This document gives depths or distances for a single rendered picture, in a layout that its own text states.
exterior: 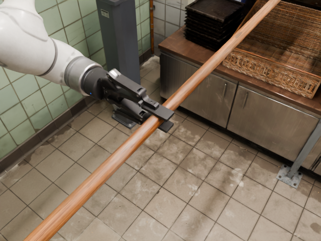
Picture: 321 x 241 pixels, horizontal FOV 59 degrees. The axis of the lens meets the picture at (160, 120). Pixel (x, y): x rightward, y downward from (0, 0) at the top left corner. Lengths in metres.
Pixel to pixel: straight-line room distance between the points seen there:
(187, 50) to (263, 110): 0.63
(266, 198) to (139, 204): 0.81
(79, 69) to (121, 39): 1.01
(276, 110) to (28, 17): 1.46
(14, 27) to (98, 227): 1.37
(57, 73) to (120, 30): 0.98
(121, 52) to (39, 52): 1.11
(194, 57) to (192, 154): 0.68
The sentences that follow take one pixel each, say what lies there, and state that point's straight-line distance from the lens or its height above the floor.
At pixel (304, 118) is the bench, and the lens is 1.80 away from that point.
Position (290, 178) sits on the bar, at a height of 0.01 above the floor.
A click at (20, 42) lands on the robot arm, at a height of 1.34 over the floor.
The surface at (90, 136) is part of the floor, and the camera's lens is 2.20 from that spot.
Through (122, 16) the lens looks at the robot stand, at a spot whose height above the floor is 0.90.
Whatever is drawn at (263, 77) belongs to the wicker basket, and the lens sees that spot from 1.78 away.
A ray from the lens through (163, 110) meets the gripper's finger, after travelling 0.62.
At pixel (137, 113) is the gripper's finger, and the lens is 0.67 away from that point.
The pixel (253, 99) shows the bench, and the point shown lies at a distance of 1.83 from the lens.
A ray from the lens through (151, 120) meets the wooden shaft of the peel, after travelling 0.61.
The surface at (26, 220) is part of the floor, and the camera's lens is 1.97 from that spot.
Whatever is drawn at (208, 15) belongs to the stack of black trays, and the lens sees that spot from 1.86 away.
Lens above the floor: 1.66
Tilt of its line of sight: 48 degrees down
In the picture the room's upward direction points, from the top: straight up
